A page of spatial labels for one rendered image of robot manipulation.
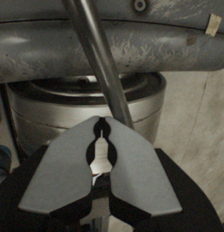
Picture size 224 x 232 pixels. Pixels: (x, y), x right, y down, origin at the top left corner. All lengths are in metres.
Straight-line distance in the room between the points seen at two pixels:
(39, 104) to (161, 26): 0.18
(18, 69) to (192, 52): 0.21
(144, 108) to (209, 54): 0.12
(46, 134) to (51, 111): 0.04
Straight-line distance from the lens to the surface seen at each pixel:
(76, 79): 0.27
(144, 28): 0.21
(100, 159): 0.28
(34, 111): 0.26
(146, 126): 0.30
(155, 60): 0.23
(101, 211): 0.94
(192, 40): 0.25
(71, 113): 0.24
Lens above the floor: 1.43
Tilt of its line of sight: 54 degrees down
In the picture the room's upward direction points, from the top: 145 degrees clockwise
